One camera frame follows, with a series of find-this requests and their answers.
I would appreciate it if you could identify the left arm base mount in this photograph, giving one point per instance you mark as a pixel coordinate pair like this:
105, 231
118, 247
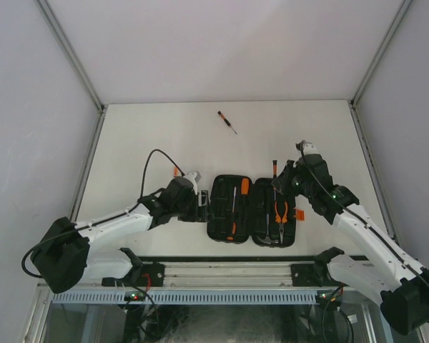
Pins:
138, 274

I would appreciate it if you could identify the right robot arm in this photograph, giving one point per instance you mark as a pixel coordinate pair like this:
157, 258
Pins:
396, 282

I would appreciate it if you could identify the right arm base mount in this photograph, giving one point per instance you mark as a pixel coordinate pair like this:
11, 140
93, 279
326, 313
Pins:
316, 274

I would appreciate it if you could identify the aluminium frame rail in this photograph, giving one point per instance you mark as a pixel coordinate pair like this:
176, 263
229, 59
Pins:
214, 273

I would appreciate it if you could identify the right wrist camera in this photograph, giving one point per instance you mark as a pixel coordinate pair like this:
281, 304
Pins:
306, 148

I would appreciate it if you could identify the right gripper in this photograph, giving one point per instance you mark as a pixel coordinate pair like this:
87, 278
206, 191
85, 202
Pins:
282, 183

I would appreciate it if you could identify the small orange precision screwdriver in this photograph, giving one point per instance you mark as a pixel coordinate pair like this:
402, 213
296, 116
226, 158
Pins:
226, 121

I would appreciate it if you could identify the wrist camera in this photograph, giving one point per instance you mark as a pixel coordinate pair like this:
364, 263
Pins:
193, 177
306, 148

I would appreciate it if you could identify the black plastic tool case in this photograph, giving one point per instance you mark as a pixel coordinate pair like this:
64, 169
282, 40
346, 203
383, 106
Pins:
260, 203

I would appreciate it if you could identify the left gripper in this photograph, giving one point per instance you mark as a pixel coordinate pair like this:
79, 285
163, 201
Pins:
199, 213

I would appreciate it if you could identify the small claw hammer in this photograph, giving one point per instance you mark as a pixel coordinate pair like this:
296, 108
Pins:
267, 232

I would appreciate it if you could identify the blue slotted cable duct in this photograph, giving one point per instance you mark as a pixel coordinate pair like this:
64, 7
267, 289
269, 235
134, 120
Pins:
187, 297

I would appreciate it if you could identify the orange handled needle-nose pliers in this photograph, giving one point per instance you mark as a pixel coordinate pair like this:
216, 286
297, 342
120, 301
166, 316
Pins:
281, 219

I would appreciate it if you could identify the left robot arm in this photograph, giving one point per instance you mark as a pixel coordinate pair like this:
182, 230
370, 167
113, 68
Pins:
67, 253

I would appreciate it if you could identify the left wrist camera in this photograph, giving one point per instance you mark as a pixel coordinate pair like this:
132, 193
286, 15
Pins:
193, 177

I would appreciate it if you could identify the black handled screwdriver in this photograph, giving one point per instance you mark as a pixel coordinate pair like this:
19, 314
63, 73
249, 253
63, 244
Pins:
231, 235

